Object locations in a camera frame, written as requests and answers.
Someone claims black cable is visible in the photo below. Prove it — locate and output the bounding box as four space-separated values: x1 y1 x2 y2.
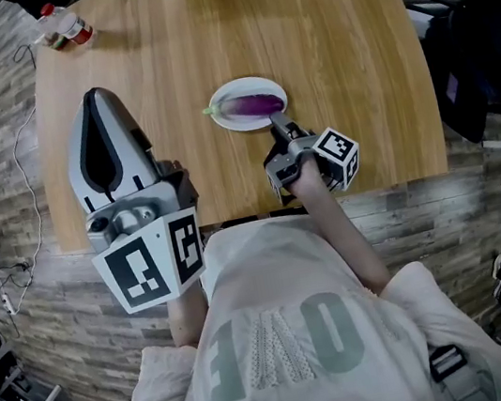
9 41 38 74

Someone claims clear bottle with red cap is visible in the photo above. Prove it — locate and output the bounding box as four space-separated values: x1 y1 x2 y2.
34 0 75 54

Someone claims person's left forearm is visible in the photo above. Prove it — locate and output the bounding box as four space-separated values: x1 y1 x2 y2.
162 278 217 350

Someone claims white cable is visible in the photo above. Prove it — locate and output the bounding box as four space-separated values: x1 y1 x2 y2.
0 103 72 318

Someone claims jar with white lid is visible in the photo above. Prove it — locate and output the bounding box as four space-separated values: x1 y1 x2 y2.
55 8 97 50

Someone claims grey strap with buckle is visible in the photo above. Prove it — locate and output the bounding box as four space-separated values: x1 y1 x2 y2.
425 339 488 401

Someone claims black jacket on chair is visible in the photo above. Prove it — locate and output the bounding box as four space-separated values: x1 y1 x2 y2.
414 0 501 151

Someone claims white oval plate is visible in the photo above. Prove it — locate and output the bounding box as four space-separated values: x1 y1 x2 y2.
205 70 293 138

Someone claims white power strip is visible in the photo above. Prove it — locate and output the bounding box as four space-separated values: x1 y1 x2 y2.
0 289 19 318

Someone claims wooden table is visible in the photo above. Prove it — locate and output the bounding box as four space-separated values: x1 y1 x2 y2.
12 0 454 257

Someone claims person's white shirt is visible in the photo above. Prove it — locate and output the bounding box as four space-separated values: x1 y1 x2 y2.
72 182 501 401

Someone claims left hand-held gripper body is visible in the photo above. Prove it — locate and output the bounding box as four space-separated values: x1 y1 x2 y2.
76 156 216 320

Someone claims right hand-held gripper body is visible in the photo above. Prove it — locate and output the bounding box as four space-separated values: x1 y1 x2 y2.
258 122 368 209

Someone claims person's right forearm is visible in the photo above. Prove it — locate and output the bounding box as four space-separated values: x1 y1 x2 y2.
284 146 395 309

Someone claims purple eggplant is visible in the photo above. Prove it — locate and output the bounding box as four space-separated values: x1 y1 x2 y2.
200 87 288 126

